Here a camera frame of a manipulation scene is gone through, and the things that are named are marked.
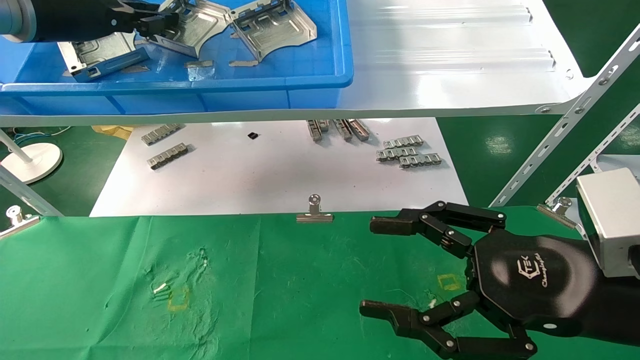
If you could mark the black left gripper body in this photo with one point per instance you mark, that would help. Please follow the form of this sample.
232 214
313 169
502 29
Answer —
80 20

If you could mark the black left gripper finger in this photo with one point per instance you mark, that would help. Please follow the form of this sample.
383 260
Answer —
155 25
137 6

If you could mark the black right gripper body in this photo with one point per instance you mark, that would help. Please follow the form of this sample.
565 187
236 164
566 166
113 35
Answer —
530 285

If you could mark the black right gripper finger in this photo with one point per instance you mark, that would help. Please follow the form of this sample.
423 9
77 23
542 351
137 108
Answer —
440 225
430 327

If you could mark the silver sheet metal bracket part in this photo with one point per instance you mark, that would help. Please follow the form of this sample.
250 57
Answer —
270 30
200 25
100 55

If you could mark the silver metal link strip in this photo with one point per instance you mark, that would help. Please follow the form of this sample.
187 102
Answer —
161 134
396 154
420 160
402 142
168 156

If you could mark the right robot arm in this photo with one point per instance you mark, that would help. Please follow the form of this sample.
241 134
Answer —
615 310

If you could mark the grey tape strip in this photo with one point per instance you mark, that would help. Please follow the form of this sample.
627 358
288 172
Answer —
136 68
198 64
244 63

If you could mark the silver binder clip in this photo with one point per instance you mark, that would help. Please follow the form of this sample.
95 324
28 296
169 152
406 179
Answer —
557 210
17 222
314 216

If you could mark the blue plastic bin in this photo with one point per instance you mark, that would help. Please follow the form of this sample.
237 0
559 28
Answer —
200 95

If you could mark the yellow paper scrap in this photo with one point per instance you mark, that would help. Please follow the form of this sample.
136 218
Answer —
112 131

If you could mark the green table cloth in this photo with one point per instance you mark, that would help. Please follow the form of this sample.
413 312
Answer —
300 280

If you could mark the white round fan base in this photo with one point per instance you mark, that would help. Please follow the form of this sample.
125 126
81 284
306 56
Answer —
35 160

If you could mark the white metal shelf rack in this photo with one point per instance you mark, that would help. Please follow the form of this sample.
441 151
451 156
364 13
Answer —
450 60

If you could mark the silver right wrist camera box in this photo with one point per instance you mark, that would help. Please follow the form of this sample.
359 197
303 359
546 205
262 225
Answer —
610 220

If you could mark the grey metal rail piece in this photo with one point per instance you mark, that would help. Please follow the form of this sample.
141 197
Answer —
315 131
359 129
324 125
343 130

